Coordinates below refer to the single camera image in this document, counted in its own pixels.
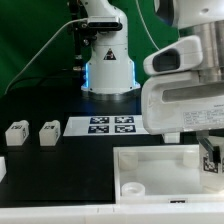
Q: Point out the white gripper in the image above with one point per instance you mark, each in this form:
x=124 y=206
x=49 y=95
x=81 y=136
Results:
x=181 y=103

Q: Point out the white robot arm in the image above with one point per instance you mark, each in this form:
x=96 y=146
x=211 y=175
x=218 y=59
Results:
x=110 y=73

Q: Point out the black base camera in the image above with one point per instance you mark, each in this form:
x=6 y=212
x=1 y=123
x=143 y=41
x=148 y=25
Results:
x=104 y=23

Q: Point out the white square tabletop tray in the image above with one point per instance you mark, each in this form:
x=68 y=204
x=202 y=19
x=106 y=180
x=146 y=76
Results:
x=160 y=174

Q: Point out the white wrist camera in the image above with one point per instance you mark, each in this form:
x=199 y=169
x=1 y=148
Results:
x=185 y=54

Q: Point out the white front rail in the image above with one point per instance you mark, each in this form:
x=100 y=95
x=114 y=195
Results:
x=174 y=213

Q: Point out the white obstacle left wall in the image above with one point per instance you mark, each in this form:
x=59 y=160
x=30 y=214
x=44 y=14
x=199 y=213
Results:
x=3 y=169

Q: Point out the white tag sheet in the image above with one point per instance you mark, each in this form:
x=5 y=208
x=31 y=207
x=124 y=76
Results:
x=104 y=126

